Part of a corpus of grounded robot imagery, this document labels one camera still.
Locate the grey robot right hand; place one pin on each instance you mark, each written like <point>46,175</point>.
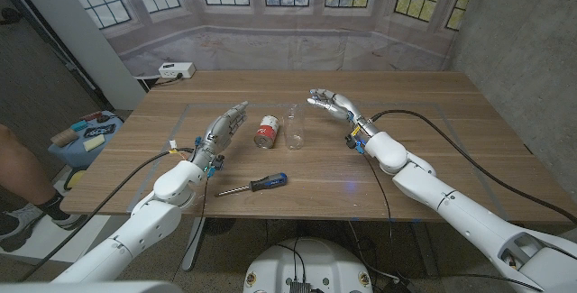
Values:
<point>345,106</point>

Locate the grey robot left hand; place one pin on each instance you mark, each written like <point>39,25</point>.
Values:
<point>218,133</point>

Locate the clear plastic bottle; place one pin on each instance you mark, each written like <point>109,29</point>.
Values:
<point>295,133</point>

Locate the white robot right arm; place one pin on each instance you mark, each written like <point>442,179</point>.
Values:
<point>473,212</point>

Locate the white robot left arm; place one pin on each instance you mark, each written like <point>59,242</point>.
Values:
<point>144,225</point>

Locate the red white soup can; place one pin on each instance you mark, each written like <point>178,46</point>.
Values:
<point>267,131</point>

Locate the white power strip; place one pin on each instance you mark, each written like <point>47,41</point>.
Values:
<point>176,70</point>

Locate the printed window backdrop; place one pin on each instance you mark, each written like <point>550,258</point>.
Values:
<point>288,40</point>

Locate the black round floor object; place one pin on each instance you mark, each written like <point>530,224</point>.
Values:
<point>220,226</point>

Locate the grey metal table leg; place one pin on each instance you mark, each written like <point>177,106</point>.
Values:
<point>426,252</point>
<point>194,243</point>

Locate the black patterned flat item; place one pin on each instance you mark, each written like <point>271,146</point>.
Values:
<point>99,130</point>

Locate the yellow sponge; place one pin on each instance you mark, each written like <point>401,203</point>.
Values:
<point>94,143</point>

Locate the dark red flat item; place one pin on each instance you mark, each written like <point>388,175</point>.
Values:
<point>91,116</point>

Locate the teal small block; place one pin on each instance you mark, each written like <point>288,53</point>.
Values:
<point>79,125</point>

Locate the blue stool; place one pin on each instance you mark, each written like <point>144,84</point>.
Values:
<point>72,155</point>

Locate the yellow round floor object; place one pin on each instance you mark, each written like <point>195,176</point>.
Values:
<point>76,179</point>

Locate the tan brush block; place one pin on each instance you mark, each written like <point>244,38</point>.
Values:
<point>64,138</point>

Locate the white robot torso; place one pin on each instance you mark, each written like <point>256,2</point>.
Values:
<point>311,261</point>

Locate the grey black sneaker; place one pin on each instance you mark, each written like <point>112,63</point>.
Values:
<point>70,221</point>
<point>20,230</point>

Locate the person's bare leg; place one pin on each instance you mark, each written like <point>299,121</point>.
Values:
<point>20,167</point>

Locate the white floor mat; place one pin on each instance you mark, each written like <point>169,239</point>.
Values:
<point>49,245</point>

